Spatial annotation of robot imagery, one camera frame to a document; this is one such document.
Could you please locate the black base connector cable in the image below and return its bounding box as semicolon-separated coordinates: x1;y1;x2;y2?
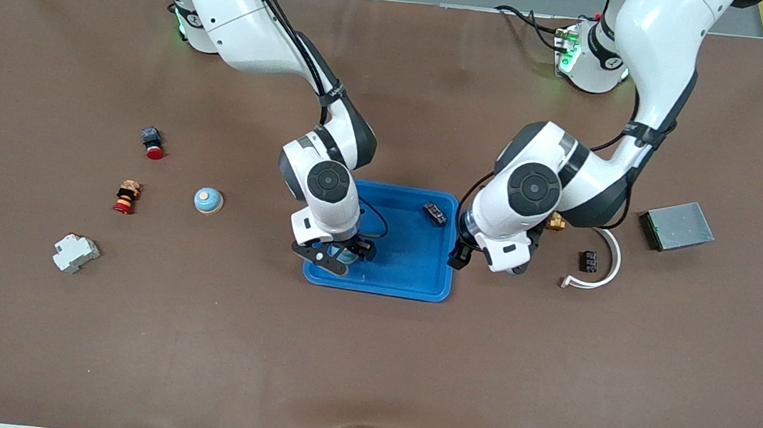
491;3;570;53

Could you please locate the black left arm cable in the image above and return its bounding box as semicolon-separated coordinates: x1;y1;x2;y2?
453;66;655;265

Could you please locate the white curved plastic clip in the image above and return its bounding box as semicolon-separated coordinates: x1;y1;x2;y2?
560;223;626;295

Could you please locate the blue plastic tray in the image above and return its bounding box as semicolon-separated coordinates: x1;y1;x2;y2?
300;175;463;305

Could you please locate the red yellow emergency stop switch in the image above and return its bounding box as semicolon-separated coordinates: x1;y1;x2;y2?
111;178;143;216

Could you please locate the silver metal box module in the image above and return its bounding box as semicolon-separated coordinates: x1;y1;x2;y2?
636;195;719;258

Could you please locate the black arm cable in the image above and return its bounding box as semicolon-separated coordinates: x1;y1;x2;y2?
453;66;655;265
205;0;415;243

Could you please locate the white circuit breaker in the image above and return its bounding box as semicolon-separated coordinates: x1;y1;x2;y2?
50;231;103;277

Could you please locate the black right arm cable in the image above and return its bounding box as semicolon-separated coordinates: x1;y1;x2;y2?
205;0;415;243

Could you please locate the brown table cover mat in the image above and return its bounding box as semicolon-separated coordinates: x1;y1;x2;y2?
0;0;763;428

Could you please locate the grey push button red cap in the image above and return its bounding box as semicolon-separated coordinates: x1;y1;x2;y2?
138;126;168;162

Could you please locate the blue dome call bell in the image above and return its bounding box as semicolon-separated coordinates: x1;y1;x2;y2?
331;243;361;268
192;185;226;218

